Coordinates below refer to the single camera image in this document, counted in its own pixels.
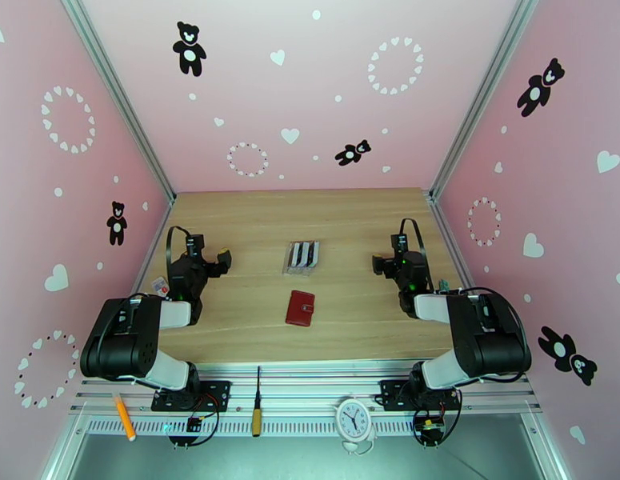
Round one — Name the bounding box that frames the left black camera cable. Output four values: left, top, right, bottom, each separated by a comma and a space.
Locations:
165, 225, 190, 274

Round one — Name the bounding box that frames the black yellow electronics module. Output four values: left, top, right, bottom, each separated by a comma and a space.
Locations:
414, 414, 448, 443

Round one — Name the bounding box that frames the aluminium frame post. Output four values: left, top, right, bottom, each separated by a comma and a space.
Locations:
428, 0, 546, 201
57, 0, 177, 202

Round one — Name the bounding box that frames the clear acrylic card stand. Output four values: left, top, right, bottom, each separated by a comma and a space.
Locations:
281, 239, 322, 278

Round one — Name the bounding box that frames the aluminium side rail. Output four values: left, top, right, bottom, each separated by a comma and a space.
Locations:
426, 190, 514, 377
97, 195, 177, 377

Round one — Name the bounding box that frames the left aluminium side rail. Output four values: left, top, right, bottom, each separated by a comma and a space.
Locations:
97, 195, 177, 377

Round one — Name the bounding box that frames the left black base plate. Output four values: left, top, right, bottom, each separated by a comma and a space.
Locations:
150, 379, 232, 413

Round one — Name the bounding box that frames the aluminium front rail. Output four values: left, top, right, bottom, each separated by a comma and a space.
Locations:
69, 361, 543, 416

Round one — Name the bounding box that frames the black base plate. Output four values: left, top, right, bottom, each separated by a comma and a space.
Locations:
150, 379, 232, 413
379, 378, 462, 412

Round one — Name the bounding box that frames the red leather card holder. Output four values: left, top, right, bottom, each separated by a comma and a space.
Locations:
285, 290, 316, 326

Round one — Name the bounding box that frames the left aluminium frame post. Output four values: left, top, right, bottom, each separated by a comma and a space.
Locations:
57, 0, 177, 202

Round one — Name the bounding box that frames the white alarm clock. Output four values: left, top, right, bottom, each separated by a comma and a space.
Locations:
335, 398, 377, 454

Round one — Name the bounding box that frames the black camera cable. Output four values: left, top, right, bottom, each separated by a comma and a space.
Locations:
165, 225, 190, 274
399, 217, 434, 292

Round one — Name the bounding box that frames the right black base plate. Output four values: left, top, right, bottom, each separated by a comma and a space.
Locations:
379, 378, 462, 412

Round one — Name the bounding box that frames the orange marker pen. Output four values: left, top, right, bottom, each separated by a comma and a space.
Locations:
113, 392, 138, 442

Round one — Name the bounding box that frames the right aluminium frame post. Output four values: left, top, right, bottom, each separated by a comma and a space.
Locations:
428, 0, 546, 201

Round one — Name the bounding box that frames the slotted grey cable duct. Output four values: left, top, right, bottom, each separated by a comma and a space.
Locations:
82, 415, 530, 438

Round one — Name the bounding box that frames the right aluminium side rail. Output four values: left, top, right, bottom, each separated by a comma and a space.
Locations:
426, 190, 514, 377

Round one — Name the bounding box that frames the right black camera cable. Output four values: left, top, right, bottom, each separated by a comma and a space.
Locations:
399, 217, 434, 292

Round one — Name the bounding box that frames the yellow handled screwdriver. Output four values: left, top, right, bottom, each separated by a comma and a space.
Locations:
251, 366, 265, 438

